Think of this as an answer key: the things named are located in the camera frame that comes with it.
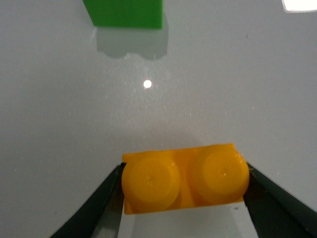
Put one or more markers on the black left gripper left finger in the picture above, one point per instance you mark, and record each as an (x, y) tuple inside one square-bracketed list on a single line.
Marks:
[(104, 206)]

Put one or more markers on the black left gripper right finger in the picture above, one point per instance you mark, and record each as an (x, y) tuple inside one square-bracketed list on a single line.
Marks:
[(274, 212)]

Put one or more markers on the yellow toy block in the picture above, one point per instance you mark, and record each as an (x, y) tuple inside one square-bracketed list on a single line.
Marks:
[(155, 181)]

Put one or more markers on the green toy block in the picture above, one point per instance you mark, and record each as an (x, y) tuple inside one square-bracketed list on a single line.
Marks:
[(146, 14)]

